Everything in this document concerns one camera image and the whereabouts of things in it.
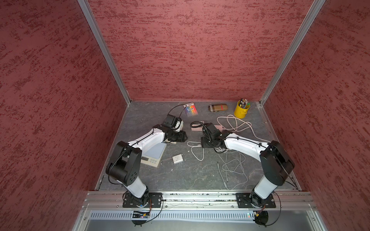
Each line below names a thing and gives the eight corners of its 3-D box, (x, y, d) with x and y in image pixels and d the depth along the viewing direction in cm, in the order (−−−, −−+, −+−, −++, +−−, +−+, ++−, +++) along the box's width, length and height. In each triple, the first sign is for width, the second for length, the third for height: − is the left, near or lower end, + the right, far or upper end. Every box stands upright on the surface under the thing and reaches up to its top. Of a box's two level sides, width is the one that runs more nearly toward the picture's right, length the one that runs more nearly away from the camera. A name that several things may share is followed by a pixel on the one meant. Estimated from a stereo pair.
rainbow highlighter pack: (187, 117, 113) (187, 115, 112) (183, 106, 121) (182, 104, 119) (198, 114, 115) (198, 113, 113) (193, 103, 123) (193, 102, 121)
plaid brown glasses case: (209, 112, 116) (209, 109, 113) (207, 107, 120) (208, 104, 117) (227, 111, 118) (228, 108, 115) (225, 106, 121) (226, 103, 118)
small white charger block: (174, 164, 89) (174, 162, 86) (172, 158, 91) (172, 156, 89) (183, 161, 90) (183, 159, 88) (181, 155, 92) (181, 153, 90)
